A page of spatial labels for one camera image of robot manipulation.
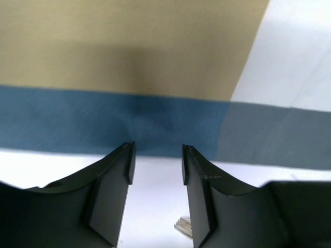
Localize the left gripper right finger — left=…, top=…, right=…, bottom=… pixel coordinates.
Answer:
left=182, top=145, right=330, bottom=247

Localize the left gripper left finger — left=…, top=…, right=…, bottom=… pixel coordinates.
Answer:
left=1, top=142, right=136, bottom=248

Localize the blue tan checked placemat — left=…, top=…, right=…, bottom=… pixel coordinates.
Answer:
left=1, top=1, right=330, bottom=170

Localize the gold fork green handle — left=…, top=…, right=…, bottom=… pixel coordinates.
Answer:
left=174, top=216, right=192, bottom=238

